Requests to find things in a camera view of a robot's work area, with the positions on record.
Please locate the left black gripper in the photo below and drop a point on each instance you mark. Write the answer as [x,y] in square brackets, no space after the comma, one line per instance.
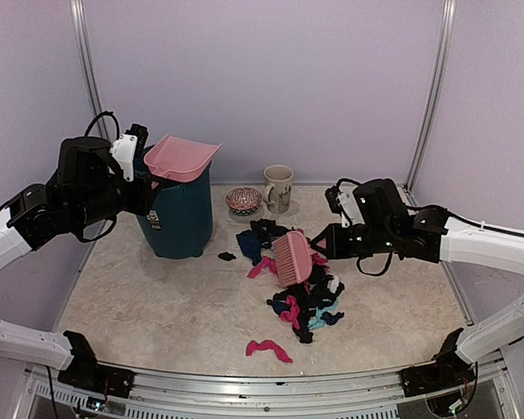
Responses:
[143,198]

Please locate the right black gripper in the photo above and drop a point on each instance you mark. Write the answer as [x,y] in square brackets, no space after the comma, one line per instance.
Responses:
[335,250]

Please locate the pink dustpan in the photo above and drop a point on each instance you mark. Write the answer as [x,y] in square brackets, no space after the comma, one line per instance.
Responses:
[179,160]

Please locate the pink hand brush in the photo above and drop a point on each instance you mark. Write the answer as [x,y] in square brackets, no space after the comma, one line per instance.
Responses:
[293,258]

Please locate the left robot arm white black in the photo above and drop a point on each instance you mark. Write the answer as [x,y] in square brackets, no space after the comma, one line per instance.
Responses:
[94,182]

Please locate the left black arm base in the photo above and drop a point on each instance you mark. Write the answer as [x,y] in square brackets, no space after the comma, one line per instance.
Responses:
[85,372]

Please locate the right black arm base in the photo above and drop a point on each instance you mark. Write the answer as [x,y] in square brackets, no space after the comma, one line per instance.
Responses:
[447,370]

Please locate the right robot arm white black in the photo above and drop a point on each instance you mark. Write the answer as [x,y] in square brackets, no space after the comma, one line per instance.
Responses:
[375,220]

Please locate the teal plastic bucket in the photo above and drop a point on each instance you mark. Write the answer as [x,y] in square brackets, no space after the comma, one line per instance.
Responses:
[177,222]

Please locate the beige ceramic mug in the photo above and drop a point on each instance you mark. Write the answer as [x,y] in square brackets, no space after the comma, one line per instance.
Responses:
[278,188]

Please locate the patterned small bowl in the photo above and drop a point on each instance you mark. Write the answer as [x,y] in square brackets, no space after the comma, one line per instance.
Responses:
[243,201]

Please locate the magenta scrap front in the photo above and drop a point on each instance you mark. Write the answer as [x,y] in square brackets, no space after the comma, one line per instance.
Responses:
[268,345]

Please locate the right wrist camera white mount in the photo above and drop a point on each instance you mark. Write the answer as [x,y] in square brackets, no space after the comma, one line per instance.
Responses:
[342,204]

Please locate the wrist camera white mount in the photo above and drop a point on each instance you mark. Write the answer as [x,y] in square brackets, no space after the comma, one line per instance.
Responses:
[127,147]
[342,204]

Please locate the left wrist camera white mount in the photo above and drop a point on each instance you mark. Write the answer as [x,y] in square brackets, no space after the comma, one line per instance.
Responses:
[127,147]

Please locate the right aluminium corner post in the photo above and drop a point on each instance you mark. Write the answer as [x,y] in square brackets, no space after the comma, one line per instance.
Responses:
[433,97]

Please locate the aluminium corner post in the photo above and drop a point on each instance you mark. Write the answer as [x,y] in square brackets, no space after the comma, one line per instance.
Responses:
[85,55]
[433,97]

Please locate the left aluminium corner post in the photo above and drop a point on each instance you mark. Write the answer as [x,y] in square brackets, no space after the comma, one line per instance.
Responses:
[85,55]

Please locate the aluminium front rail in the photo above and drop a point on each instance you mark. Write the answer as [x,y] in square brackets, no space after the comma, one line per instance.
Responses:
[371,394]

